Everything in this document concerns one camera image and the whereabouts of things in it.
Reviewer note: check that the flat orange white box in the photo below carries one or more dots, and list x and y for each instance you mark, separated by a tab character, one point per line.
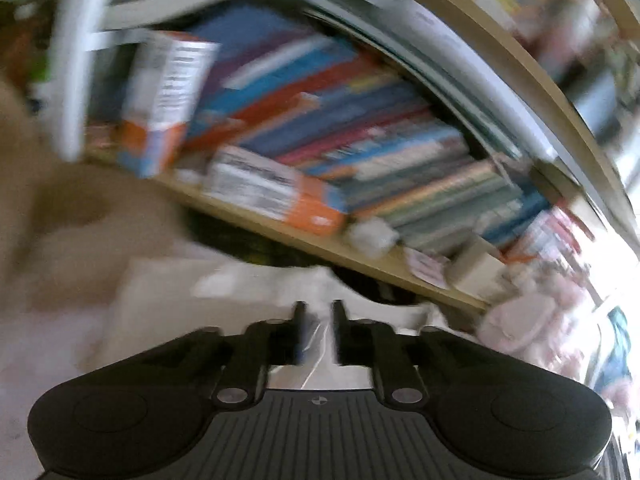
270	190

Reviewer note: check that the pink paper card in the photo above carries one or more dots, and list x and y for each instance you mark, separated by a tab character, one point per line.
426	266

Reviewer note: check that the white crumpled paper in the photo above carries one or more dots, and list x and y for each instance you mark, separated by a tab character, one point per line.
372	237

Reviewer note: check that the row of colourful books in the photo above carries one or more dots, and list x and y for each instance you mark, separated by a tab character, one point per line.
380	160

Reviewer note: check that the red white packet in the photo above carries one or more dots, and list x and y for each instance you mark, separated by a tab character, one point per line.
547	237

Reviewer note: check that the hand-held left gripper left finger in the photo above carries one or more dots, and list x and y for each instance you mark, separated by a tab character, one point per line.
300	332

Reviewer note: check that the tall orange white box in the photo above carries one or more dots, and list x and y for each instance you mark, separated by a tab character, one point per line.
170	90

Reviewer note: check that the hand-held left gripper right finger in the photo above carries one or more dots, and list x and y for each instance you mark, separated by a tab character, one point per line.
340	332

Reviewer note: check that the small beige box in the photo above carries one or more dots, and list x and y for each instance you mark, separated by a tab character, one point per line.
475	267

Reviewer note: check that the cream white garment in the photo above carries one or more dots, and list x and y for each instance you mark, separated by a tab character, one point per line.
235	285

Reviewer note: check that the teal cloth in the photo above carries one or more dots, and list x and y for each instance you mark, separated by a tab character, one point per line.
617	350

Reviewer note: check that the pink plush toy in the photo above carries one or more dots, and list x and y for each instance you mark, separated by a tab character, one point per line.
525	320

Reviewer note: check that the wooden bookshelf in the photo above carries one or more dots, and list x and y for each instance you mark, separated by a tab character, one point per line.
320	250

